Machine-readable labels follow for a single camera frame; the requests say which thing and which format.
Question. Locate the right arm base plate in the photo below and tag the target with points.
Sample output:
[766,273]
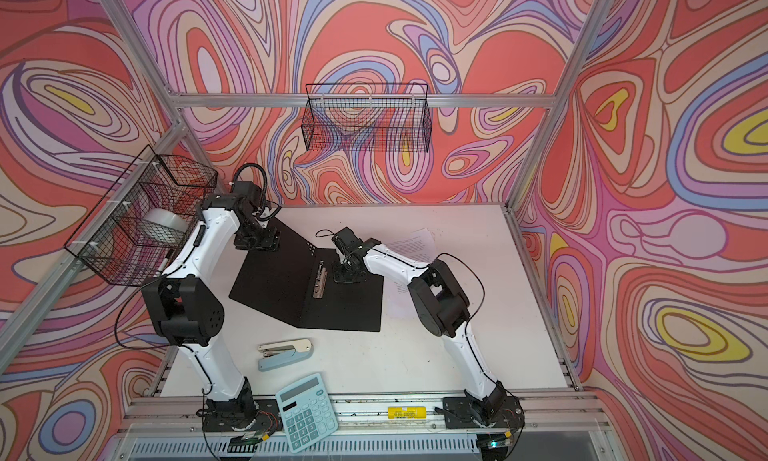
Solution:
[467,413]

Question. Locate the blue cream stapler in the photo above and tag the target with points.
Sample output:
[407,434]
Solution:
[284,353]

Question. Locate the white black file folder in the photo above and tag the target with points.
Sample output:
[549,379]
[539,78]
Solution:
[295,284]

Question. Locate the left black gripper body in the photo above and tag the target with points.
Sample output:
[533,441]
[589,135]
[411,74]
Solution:
[258,237]

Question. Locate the black wire basket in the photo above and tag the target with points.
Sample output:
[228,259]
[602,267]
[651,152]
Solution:
[367,116]
[113,243]

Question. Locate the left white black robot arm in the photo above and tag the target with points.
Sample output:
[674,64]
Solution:
[185,311]

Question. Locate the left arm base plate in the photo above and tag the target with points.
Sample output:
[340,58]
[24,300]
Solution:
[264,419]

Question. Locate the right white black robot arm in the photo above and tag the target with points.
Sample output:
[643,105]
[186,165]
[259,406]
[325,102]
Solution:
[442,306]

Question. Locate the yellow label sticker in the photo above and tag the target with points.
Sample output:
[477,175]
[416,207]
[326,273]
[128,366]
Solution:
[407,412]

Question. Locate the teal calculator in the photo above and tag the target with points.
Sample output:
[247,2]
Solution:
[306,412]

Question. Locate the back black wire basket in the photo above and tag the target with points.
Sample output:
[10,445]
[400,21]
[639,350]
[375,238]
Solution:
[367,116]

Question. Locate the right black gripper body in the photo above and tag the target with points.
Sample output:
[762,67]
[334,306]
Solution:
[345,273]

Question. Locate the printed paper stack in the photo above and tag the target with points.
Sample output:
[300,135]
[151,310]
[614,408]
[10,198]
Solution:
[419,246]

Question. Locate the left black wire basket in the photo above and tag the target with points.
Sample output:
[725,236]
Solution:
[113,243]

